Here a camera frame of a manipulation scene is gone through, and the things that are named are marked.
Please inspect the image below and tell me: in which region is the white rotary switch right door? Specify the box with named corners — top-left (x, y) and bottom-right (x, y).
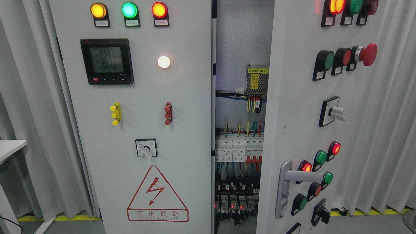
top-left (318, 96), bottom-right (346, 127)

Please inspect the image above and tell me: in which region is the metal mesh power supply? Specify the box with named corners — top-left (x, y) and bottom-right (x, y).
top-left (245, 64), bottom-right (269, 95)

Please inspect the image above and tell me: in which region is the grey curtain left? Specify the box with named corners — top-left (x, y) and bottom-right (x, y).
top-left (0, 0), bottom-right (100, 221)

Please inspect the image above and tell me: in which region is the white indicator lamp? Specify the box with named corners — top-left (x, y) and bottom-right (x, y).
top-left (157, 55), bottom-right (171, 69)

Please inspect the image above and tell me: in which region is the yellow indicator lamp left door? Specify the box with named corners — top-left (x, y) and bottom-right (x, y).
top-left (90, 2), bottom-right (107, 19)

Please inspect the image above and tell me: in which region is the silver door lever handle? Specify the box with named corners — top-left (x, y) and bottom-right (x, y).
top-left (275, 160), bottom-right (325, 219)

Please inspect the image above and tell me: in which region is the red mushroom emergency button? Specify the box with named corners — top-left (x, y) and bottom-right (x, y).
top-left (351, 43), bottom-right (378, 66)

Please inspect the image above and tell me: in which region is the black relay terminal row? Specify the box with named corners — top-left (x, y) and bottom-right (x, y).
top-left (214, 175), bottom-right (260, 226)

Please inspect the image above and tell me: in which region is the red electric danger sticker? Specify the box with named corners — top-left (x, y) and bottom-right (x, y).
top-left (127, 165), bottom-right (189, 222)

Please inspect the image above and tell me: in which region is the white socket module row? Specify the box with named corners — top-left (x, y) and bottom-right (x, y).
top-left (214, 134), bottom-right (264, 163)

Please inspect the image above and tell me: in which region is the black digital power meter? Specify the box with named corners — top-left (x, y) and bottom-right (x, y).
top-left (80, 38), bottom-right (134, 85)

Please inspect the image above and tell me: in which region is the black rotary selector switch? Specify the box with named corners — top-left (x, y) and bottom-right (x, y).
top-left (135, 139), bottom-right (158, 159)

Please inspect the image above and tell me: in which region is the green indicator lamp left door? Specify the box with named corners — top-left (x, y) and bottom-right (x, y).
top-left (122, 2), bottom-right (138, 18)

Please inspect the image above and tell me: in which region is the grey curtain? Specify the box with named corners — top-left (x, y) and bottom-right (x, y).
top-left (0, 0), bottom-right (100, 221)
top-left (336, 0), bottom-right (415, 215)

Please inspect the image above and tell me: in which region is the grey curtain right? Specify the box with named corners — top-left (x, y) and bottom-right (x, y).
top-left (336, 0), bottom-right (415, 215)

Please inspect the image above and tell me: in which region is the white table edge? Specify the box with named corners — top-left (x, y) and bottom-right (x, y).
top-left (0, 140), bottom-right (27, 164)

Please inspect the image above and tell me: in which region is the red indicator lamp left door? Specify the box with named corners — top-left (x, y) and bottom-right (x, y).
top-left (151, 2), bottom-right (168, 18)

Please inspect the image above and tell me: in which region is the grey cabinet door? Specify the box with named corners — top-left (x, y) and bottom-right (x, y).
top-left (49, 0), bottom-right (213, 234)
top-left (256, 0), bottom-right (384, 234)

